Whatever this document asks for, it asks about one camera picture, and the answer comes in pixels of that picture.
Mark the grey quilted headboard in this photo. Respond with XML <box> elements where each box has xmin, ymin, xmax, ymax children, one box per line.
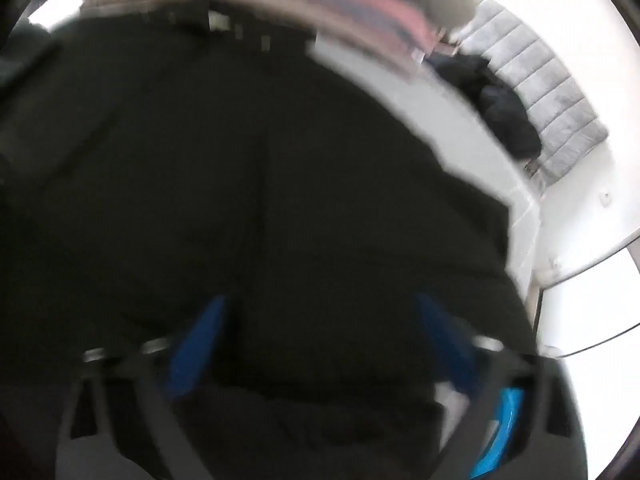
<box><xmin>450</xmin><ymin>0</ymin><xmax>612</xmax><ymax>182</ymax></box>

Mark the cyan plastic object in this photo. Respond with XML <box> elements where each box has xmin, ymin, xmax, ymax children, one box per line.
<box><xmin>472</xmin><ymin>386</ymin><xmax>524</xmax><ymax>467</ymax></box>

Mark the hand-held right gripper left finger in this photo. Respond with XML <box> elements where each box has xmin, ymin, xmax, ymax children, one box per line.
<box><xmin>55</xmin><ymin>295</ymin><xmax>229</xmax><ymax>480</ymax></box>

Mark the bed with grey checked sheet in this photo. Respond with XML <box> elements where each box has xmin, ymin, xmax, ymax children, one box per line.
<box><xmin>307</xmin><ymin>35</ymin><xmax>545</xmax><ymax>292</ymax></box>

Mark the black cable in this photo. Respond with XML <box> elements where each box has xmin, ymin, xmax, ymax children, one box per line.
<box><xmin>544</xmin><ymin>319</ymin><xmax>640</xmax><ymax>359</ymax></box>

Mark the black sweater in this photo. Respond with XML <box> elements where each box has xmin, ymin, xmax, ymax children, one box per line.
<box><xmin>0</xmin><ymin>0</ymin><xmax>543</xmax><ymax>480</ymax></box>

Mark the black puffer jacket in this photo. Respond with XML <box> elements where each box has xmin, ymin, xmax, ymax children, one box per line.
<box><xmin>425</xmin><ymin>50</ymin><xmax>544</xmax><ymax>159</ymax></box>

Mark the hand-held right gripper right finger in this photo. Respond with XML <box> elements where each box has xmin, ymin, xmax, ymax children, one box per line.
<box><xmin>416</xmin><ymin>292</ymin><xmax>589</xmax><ymax>480</ymax></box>

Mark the blue-grey and pink duvet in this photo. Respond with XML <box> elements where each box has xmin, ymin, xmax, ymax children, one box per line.
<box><xmin>280</xmin><ymin>0</ymin><xmax>443</xmax><ymax>58</ymax></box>

